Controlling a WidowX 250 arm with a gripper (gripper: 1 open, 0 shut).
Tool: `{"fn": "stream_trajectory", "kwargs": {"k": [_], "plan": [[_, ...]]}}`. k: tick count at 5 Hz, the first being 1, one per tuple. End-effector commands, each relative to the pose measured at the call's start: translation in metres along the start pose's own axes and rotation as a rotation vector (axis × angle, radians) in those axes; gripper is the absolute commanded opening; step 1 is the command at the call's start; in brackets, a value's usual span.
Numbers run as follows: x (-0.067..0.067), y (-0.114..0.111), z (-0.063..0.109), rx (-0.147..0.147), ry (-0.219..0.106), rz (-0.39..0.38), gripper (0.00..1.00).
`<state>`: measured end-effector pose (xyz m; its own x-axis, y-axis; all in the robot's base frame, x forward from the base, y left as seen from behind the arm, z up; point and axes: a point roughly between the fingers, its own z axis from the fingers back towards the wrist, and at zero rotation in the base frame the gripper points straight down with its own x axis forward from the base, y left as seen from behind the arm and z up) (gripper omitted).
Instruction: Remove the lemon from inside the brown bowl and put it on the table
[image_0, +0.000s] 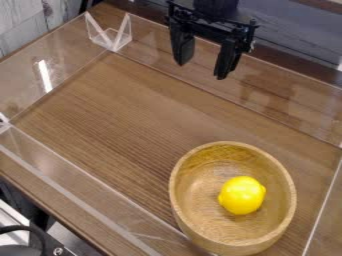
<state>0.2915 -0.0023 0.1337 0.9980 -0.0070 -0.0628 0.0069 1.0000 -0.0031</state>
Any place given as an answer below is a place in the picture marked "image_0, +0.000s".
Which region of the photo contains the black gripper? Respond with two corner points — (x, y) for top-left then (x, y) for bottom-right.
(167, 0), (260, 80)

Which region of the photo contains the yellow lemon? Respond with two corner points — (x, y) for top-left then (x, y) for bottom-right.
(218, 176), (268, 215)

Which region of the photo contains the brown wooden bowl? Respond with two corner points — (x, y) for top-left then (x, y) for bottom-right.
(169, 141), (297, 256)

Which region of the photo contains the black base with screw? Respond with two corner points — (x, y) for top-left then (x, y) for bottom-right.
(44, 234), (93, 256)

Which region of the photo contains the clear acrylic corner bracket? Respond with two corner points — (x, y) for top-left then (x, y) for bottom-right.
(85, 12), (133, 52)

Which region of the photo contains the clear acrylic enclosure wall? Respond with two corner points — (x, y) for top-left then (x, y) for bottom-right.
(0, 4), (342, 256)

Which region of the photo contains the black cable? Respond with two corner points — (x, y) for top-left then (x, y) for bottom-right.
(0, 224), (48, 256)

